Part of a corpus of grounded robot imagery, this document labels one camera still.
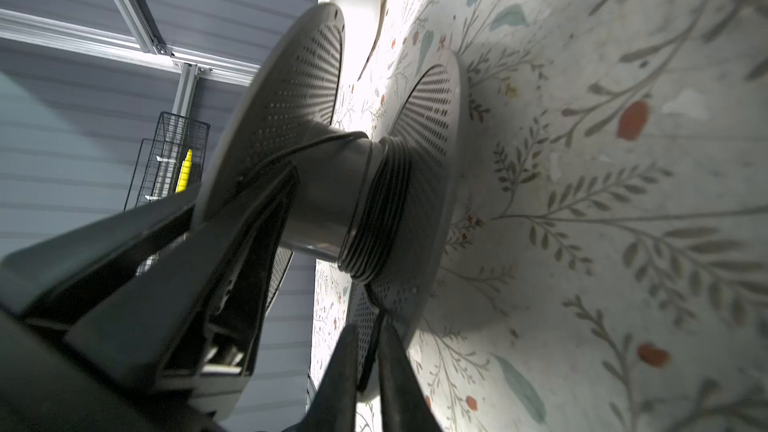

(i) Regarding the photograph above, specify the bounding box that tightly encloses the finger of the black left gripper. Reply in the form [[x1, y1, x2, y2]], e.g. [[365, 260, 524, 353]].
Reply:
[[64, 163, 299, 393], [1, 184, 200, 318]]

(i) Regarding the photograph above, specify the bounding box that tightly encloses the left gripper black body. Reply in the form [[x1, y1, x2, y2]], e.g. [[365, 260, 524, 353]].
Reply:
[[1, 305, 252, 431]]

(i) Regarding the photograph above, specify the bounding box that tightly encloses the black wire basket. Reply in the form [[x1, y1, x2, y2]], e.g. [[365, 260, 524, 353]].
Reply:
[[122, 110, 211, 277]]

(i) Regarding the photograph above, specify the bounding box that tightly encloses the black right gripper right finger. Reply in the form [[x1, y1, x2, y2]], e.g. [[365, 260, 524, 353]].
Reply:
[[377, 322, 441, 432]]

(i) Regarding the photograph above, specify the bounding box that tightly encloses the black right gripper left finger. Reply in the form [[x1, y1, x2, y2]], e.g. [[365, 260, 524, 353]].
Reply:
[[287, 324, 358, 432]]

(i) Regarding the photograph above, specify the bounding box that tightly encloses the white plastic bin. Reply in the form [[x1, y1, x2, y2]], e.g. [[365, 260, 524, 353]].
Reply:
[[331, 0, 384, 111]]

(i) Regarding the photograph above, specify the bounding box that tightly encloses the grey foam spool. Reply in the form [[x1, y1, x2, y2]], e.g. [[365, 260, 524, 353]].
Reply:
[[193, 3, 469, 400]]

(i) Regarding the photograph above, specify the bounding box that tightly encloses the yellow strip in basket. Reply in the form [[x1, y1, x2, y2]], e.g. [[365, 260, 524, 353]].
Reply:
[[175, 149, 193, 193]]

